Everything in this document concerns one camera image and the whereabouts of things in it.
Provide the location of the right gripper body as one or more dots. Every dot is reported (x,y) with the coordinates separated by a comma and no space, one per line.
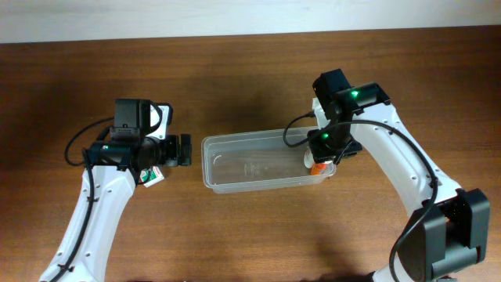
(326,155)

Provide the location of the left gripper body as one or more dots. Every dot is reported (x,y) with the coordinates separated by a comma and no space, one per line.
(172,149)

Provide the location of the white spray bottle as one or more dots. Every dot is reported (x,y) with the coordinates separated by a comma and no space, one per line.
(308,159)

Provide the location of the orange tube white cap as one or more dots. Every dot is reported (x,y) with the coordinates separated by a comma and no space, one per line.
(319,168)

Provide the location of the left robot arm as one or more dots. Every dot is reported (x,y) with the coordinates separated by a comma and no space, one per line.
(124,156)

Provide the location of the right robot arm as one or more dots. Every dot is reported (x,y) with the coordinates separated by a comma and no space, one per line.
(447,229)

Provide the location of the clear plastic container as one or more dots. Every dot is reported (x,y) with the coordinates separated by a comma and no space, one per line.
(252,161)

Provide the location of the white green medicine box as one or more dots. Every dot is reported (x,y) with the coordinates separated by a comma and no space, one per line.
(151,176)

